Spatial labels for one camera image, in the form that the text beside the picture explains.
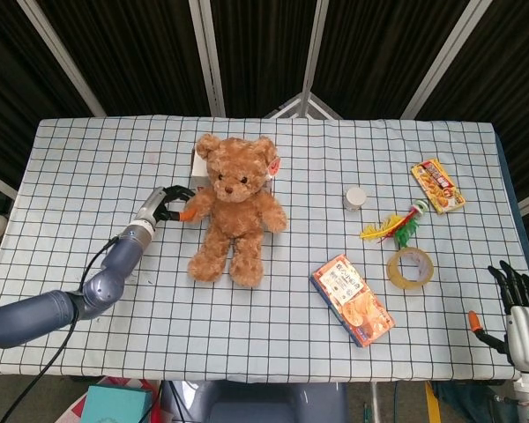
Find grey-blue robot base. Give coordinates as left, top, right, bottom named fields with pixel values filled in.
left=175, top=381, right=349, bottom=423

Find yellow curry box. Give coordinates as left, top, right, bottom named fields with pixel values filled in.
left=410, top=158, right=466, bottom=216

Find white cardboard box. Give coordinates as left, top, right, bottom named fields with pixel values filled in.
left=190, top=147, right=274, bottom=195

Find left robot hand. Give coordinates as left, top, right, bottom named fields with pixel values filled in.
left=134, top=184, right=200, bottom=233

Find black folding screen white frames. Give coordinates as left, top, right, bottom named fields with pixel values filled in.
left=0, top=0, right=529, bottom=217

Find yellow tape roll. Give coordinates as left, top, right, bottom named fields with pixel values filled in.
left=386, top=247, right=436, bottom=292

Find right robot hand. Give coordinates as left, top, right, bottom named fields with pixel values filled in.
left=466, top=259, right=529, bottom=375

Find brown plush teddy bear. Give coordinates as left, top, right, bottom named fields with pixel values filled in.
left=187, top=133, right=289, bottom=288

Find white black grid tablecloth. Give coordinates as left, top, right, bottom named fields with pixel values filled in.
left=0, top=115, right=524, bottom=383

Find orange blue cookie box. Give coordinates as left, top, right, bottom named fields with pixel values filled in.
left=309, top=254, right=397, bottom=349

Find teal box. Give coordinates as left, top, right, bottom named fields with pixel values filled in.
left=79, top=383, right=155, bottom=423

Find colourful feather shuttlecock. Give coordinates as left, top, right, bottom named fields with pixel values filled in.
left=359, top=198, right=429, bottom=248

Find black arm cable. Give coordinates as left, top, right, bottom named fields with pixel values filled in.
left=6, top=235, right=121, bottom=423

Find small white jar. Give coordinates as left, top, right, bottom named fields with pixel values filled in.
left=343, top=186, right=367, bottom=212

